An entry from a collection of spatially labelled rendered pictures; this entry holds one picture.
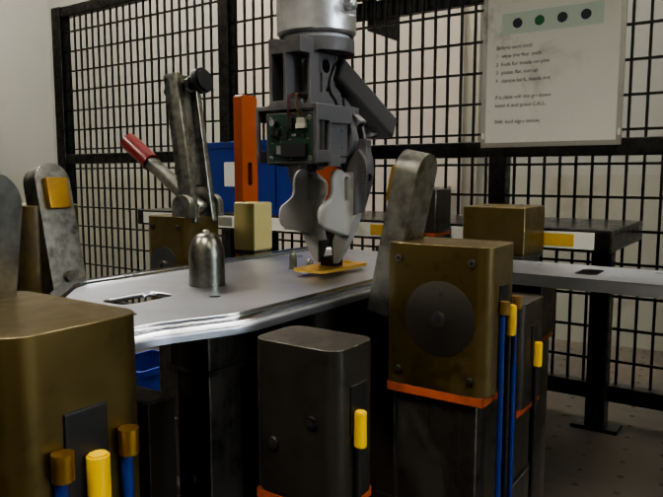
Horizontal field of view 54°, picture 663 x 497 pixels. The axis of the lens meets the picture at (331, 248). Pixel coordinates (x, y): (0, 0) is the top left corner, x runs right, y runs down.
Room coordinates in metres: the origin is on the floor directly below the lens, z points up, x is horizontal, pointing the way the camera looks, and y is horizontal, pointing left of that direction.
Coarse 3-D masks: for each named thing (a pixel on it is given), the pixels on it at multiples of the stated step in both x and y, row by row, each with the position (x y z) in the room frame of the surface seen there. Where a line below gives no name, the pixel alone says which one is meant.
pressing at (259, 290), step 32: (256, 256) 0.77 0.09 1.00; (288, 256) 0.79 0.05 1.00; (352, 256) 0.79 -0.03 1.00; (64, 288) 0.55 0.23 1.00; (96, 288) 0.57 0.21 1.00; (128, 288) 0.57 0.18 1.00; (160, 288) 0.57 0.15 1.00; (192, 288) 0.57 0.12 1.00; (224, 288) 0.57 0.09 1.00; (256, 288) 0.57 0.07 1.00; (288, 288) 0.57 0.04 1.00; (320, 288) 0.57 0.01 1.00; (352, 288) 0.59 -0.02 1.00; (160, 320) 0.44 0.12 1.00; (192, 320) 0.45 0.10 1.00; (224, 320) 0.45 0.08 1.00; (256, 320) 0.46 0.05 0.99; (288, 320) 0.49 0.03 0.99
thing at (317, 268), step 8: (328, 256) 0.66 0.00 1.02; (312, 264) 0.66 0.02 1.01; (320, 264) 0.66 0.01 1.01; (328, 264) 0.65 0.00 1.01; (336, 264) 0.65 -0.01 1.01; (344, 264) 0.67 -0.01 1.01; (352, 264) 0.67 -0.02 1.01; (360, 264) 0.67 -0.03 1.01; (312, 272) 0.62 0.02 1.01; (320, 272) 0.62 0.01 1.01; (328, 272) 0.62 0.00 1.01
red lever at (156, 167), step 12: (120, 144) 0.83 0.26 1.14; (132, 144) 0.82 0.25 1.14; (144, 144) 0.83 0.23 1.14; (132, 156) 0.82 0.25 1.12; (144, 156) 0.81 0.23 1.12; (156, 156) 0.82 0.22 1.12; (144, 168) 0.81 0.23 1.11; (156, 168) 0.80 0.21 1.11; (168, 180) 0.79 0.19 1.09; (204, 204) 0.77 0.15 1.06
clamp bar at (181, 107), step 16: (176, 80) 0.76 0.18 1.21; (192, 80) 0.75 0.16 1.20; (208, 80) 0.76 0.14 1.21; (176, 96) 0.76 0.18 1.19; (192, 96) 0.79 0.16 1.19; (176, 112) 0.76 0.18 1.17; (192, 112) 0.79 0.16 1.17; (176, 128) 0.76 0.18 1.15; (192, 128) 0.78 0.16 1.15; (176, 144) 0.76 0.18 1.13; (192, 144) 0.78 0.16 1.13; (176, 160) 0.76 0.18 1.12; (192, 160) 0.77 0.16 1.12; (208, 160) 0.78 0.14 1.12; (192, 176) 0.76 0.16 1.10; (208, 176) 0.78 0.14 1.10; (192, 192) 0.75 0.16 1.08; (208, 192) 0.77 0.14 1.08; (208, 208) 0.77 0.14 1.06
